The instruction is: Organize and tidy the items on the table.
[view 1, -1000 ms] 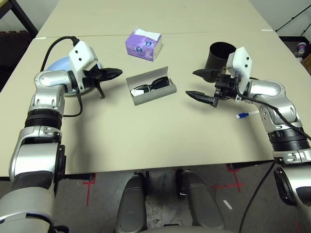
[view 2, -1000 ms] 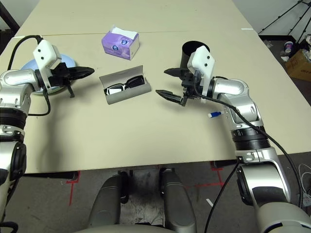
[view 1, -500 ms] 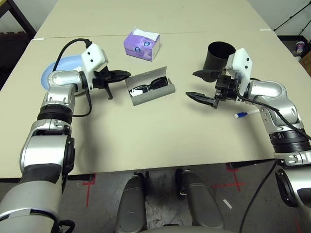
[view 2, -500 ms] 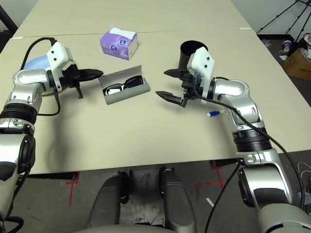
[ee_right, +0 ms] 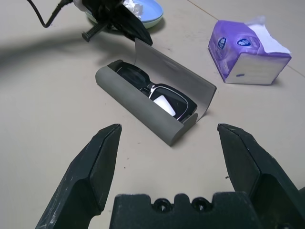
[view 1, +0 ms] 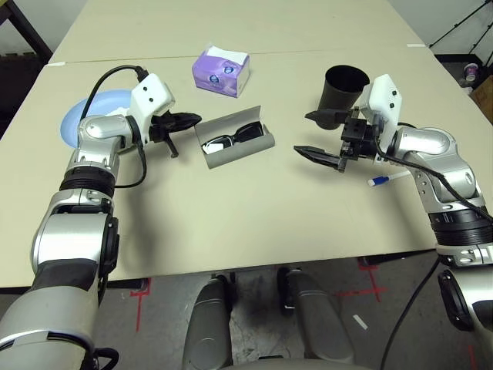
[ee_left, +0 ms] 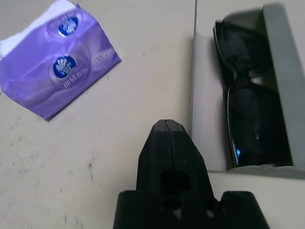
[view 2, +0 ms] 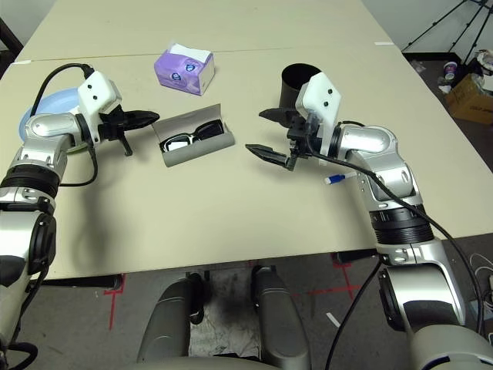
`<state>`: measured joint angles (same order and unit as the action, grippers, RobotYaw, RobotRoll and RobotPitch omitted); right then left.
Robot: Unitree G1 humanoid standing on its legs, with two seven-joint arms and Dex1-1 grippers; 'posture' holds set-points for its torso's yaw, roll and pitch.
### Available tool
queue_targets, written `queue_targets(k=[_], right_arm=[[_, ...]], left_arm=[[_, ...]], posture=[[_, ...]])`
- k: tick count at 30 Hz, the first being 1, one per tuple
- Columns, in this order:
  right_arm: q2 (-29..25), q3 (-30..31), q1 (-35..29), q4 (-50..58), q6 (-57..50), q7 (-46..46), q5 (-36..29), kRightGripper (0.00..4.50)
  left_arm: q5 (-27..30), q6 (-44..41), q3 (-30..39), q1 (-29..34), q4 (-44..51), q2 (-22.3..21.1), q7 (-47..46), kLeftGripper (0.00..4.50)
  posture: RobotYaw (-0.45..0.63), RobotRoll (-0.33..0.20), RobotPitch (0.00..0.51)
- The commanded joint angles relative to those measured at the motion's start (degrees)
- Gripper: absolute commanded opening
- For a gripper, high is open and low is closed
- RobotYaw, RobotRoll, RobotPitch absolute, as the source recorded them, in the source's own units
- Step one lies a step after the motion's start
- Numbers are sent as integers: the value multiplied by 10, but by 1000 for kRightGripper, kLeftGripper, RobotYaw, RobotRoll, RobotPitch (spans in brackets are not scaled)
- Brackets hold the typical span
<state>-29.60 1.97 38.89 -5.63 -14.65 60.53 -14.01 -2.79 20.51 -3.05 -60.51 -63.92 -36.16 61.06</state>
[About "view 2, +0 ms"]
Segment crumpled white paper trash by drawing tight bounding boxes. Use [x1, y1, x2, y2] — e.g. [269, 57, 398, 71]
[475, 49, 493, 78]

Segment blue-capped white marker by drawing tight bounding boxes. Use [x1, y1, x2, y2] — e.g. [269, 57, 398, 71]
[324, 172, 359, 185]

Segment purple tissue box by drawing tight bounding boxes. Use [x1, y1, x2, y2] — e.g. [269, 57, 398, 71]
[153, 39, 216, 96]

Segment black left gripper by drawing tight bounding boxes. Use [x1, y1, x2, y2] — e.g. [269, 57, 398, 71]
[98, 106, 161, 157]

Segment purple white cup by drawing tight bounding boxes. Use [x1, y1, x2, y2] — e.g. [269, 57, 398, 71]
[442, 61, 460, 82]

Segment cardboard box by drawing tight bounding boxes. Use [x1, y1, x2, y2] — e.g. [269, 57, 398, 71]
[445, 72, 493, 125]

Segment black table foot bar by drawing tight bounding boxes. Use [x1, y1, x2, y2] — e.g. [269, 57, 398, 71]
[38, 274, 125, 291]
[337, 248, 381, 265]

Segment grey robot right leg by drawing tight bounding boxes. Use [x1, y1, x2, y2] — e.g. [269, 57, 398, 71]
[250, 265, 311, 370]

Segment black cup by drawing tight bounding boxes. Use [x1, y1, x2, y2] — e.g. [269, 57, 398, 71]
[280, 63, 324, 113]

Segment black-framed side table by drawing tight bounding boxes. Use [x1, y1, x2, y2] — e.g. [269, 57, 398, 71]
[0, 17, 24, 59]

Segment grey glasses case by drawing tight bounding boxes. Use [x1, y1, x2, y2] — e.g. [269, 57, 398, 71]
[151, 103, 236, 169]

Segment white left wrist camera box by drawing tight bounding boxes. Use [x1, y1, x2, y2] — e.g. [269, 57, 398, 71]
[76, 71, 123, 145]

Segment grey robot leg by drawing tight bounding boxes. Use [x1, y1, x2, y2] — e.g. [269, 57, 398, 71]
[250, 265, 311, 370]
[136, 279, 205, 363]

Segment black sunglasses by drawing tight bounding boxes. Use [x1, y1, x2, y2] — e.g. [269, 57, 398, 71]
[159, 119, 225, 153]

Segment blue plate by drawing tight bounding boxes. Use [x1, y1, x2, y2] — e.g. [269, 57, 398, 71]
[18, 87, 82, 143]

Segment black tripod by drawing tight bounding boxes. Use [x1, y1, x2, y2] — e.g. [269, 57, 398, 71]
[402, 0, 493, 65]

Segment grey robot left leg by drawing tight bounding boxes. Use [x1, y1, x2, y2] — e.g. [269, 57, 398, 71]
[136, 279, 205, 363]

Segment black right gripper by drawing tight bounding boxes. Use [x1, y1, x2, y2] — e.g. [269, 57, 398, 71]
[245, 108, 324, 171]

